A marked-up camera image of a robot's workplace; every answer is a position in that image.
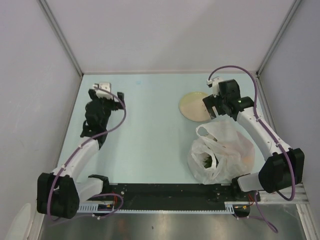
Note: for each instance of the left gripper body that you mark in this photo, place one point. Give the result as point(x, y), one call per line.
point(108, 105)

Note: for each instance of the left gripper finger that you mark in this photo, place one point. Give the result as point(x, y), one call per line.
point(92, 93)
point(120, 95)

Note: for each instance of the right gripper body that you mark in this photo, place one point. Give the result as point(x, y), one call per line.
point(218, 101)

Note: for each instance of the beige ceramic plate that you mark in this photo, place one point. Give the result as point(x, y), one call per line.
point(192, 107)

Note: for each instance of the white plastic bag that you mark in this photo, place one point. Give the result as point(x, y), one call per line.
point(220, 153)

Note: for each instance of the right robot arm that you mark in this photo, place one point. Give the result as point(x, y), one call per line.
point(283, 167)

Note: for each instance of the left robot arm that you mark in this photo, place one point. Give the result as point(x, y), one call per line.
point(58, 192)

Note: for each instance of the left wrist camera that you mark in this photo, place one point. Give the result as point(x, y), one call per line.
point(103, 90)

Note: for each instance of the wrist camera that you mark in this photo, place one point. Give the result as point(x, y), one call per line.
point(213, 83)
point(103, 90)

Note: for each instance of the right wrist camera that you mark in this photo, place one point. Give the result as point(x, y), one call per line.
point(213, 83)

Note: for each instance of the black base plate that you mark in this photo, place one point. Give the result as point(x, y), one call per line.
point(175, 196)

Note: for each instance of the white cable duct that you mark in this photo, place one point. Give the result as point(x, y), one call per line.
point(102, 210)

